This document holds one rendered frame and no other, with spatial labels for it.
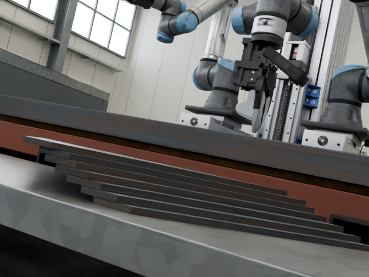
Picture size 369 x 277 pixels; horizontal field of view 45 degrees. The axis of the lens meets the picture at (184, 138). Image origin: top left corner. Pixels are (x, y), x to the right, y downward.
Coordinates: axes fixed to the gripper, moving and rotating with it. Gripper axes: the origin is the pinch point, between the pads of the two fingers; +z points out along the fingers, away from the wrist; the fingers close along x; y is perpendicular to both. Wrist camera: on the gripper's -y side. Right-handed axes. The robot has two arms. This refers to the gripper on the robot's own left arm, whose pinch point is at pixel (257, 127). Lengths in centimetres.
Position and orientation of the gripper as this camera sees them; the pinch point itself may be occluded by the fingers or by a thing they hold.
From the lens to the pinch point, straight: 99.8
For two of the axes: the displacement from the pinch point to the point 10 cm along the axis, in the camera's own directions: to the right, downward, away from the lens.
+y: -8.8, -1.6, 4.5
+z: -2.1, 9.8, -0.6
